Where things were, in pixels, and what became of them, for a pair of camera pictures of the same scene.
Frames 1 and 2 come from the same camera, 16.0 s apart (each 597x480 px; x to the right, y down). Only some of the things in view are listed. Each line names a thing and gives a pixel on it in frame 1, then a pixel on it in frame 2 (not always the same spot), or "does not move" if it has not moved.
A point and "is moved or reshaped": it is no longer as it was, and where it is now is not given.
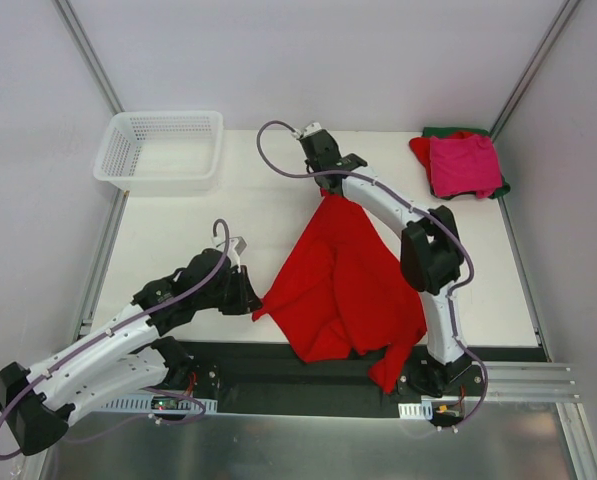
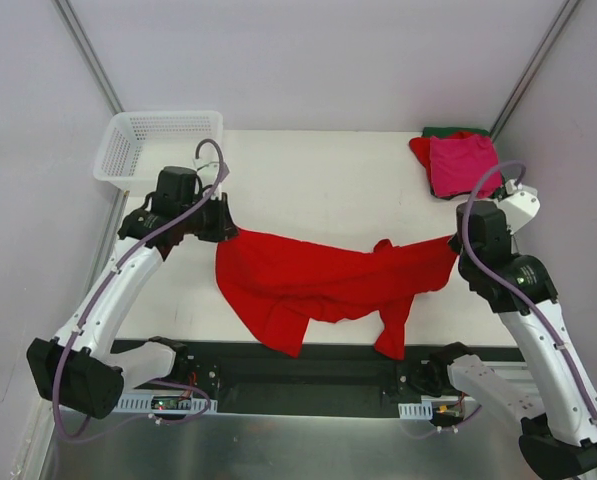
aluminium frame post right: x=532 y=67 does not move
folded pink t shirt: x=464 y=165 does not move
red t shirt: x=337 y=292 is moved or reshaped
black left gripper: x=238 y=291 -> x=223 y=218
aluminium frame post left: x=88 y=54 does not move
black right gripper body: x=329 y=181 -> x=456 y=244
